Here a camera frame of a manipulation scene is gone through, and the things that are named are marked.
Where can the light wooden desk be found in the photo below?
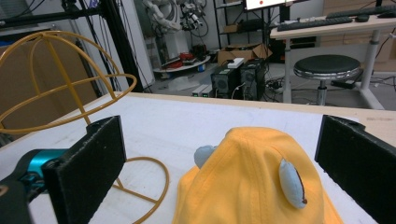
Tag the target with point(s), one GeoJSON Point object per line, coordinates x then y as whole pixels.
{"type": "Point", "coordinates": [327, 30]}

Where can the computer monitor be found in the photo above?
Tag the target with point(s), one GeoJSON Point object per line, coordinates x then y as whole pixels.
{"type": "Point", "coordinates": [264, 3]}

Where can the brown cardboard panel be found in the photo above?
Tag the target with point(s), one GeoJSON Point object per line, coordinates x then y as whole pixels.
{"type": "Point", "coordinates": [18, 87]}

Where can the white flat box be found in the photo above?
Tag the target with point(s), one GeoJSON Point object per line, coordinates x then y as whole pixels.
{"type": "Point", "coordinates": [235, 62]}

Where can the black keyboard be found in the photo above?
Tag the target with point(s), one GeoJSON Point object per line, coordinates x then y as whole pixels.
{"type": "Point", "coordinates": [351, 12]}
{"type": "Point", "coordinates": [314, 23]}

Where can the small silver device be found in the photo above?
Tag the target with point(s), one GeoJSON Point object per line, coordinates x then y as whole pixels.
{"type": "Point", "coordinates": [202, 90]}

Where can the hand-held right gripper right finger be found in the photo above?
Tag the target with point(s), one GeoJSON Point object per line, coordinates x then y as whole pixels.
{"type": "Point", "coordinates": [361, 158]}

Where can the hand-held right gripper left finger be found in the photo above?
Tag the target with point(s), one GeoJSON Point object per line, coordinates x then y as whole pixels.
{"type": "Point", "coordinates": [87, 165]}

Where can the yellow hat with blue ears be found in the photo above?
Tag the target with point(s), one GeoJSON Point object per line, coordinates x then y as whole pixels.
{"type": "Point", "coordinates": [249, 186]}

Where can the round white platform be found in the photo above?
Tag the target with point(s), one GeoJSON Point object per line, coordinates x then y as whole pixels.
{"type": "Point", "coordinates": [186, 66]}

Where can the open cardboard box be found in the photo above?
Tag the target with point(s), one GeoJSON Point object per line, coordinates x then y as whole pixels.
{"type": "Point", "coordinates": [239, 54]}

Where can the black computer mouse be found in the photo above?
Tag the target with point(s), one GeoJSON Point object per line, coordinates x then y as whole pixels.
{"type": "Point", "coordinates": [362, 18]}

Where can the black computer tower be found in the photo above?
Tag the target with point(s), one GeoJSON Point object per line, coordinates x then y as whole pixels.
{"type": "Point", "coordinates": [252, 79]}
{"type": "Point", "coordinates": [224, 81]}

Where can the black metal shelf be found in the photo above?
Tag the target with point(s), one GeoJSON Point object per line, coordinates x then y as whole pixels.
{"type": "Point", "coordinates": [232, 28]}

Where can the white robot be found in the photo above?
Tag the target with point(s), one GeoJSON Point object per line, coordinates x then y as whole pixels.
{"type": "Point", "coordinates": [171, 40]}

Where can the black metal frame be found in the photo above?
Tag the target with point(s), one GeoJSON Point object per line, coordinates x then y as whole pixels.
{"type": "Point", "coordinates": [120, 46]}

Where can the black round stool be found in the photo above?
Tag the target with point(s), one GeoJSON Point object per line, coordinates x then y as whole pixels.
{"type": "Point", "coordinates": [327, 63]}

